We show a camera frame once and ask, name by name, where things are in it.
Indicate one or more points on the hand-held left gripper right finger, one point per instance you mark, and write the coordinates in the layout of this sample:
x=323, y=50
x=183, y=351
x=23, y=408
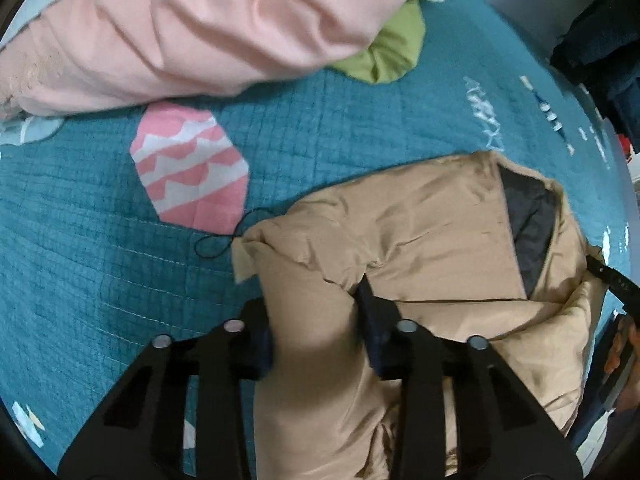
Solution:
x=377, y=356

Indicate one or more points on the person's right hand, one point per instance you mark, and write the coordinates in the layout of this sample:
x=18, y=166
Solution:
x=623, y=352

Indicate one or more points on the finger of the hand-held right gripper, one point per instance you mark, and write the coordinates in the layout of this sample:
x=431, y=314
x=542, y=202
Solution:
x=616, y=281

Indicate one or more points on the teal printed quilted bedspread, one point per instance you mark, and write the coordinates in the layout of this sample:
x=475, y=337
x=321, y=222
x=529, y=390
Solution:
x=75, y=240

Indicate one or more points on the green cloth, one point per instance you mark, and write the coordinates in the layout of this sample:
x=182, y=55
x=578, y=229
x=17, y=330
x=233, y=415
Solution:
x=390, y=55

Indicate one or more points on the dark blue cloth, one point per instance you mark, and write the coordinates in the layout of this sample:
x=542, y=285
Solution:
x=600, y=45

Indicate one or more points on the pink blanket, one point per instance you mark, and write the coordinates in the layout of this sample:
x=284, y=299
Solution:
x=200, y=25

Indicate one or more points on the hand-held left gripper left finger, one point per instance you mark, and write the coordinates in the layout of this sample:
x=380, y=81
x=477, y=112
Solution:
x=260, y=351

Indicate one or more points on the light blue cloth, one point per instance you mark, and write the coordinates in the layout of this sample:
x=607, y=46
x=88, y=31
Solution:
x=35, y=5

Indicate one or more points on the tan padded jacket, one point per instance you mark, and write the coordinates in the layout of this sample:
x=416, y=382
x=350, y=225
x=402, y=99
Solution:
x=430, y=240

